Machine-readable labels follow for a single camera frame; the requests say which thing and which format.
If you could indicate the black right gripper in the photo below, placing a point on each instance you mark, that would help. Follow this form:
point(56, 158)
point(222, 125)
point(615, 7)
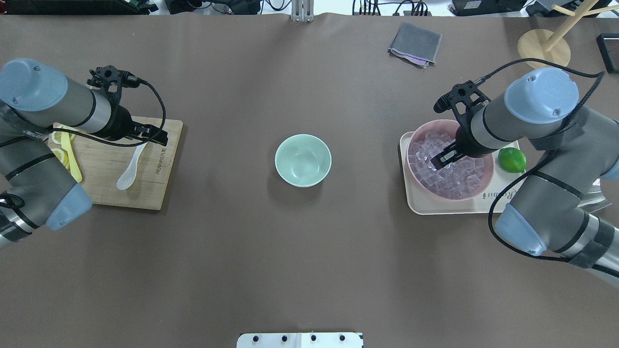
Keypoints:
point(469, 143)

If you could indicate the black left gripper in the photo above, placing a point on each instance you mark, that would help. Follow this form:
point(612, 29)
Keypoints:
point(120, 123)

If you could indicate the white ceramic spoon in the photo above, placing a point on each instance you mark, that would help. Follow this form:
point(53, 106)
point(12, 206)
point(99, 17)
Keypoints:
point(128, 177)

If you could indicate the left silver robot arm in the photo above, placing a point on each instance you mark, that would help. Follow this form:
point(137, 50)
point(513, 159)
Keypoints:
point(35, 97)

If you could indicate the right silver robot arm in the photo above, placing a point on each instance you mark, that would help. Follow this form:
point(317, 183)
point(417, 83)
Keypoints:
point(544, 220)

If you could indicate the light green ceramic bowl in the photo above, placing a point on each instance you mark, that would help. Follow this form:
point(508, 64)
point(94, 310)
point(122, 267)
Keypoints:
point(303, 160)

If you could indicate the beige plastic tray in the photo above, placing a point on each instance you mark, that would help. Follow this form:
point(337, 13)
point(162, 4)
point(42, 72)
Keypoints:
point(425, 203)

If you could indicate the bamboo cutting board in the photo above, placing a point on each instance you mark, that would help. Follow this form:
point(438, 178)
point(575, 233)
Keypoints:
point(102, 165)

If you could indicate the green lime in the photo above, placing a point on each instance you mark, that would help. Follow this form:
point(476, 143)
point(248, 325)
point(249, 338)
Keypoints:
point(512, 160)

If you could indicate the yellow plastic knife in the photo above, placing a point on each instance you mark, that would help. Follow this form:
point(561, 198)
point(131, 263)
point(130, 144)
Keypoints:
point(66, 145)

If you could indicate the lemon slice lower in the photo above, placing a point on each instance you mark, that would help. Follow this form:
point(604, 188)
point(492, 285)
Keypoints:
point(62, 157)

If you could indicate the lemon slice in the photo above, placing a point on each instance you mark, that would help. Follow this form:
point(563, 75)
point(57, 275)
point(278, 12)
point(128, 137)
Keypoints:
point(56, 136)
point(62, 157)

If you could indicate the lemon slice upper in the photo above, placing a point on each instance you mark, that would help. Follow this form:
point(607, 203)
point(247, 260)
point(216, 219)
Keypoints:
point(56, 136)

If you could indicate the grey folded cloth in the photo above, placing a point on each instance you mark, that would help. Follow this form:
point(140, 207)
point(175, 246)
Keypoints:
point(416, 44)

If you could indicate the wooden cup tree stand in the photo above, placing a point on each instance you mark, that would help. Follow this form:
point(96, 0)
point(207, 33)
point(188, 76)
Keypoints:
point(565, 32)

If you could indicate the black monitor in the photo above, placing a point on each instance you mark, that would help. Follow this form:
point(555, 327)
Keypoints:
point(608, 44)

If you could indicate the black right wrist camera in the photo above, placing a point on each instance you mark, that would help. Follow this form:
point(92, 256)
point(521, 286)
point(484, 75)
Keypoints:
point(464, 100)

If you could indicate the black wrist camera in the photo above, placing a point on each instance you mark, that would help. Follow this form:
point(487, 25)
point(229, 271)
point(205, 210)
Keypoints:
point(110, 81)
point(464, 100)

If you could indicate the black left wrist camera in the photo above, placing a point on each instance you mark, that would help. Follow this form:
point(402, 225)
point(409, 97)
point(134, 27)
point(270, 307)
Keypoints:
point(110, 81)

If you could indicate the aluminium frame post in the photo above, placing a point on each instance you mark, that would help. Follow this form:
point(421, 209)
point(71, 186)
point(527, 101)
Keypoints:
point(302, 11)

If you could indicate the white camera post base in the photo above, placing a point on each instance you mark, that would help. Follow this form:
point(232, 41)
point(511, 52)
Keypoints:
point(301, 340)

